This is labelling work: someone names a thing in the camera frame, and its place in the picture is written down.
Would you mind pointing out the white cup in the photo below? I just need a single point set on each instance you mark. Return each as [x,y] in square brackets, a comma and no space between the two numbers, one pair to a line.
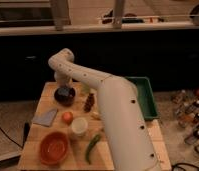
[79,126]

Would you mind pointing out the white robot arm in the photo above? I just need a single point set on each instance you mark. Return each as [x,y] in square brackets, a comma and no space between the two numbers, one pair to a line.
[126,132]

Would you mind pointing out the dark brown pinecone toy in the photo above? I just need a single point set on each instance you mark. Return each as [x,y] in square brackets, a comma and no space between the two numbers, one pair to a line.
[89,102]

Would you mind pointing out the dark purple bowl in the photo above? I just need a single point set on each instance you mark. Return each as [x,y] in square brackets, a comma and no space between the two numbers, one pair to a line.
[65,95]

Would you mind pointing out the green tray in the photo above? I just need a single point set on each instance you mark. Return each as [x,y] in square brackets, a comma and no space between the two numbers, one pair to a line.
[145,97]

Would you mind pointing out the small yellow garlic toy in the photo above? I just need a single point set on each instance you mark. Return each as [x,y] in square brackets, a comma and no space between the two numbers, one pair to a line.
[96,116]

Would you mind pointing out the spice bottle rack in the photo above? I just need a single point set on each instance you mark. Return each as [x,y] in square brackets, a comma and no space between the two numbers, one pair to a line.
[187,114]

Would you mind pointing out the red tomato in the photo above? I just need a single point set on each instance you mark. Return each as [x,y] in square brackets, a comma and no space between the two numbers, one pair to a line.
[67,117]

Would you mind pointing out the grey blue cloth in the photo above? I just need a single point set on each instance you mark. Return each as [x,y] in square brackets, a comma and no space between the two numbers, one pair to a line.
[45,119]

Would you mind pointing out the pale green vegetable toy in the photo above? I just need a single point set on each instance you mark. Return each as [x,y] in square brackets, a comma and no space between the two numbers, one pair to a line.
[85,89]

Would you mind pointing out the orange bowl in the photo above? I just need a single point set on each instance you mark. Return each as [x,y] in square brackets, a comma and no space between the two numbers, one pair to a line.
[53,148]

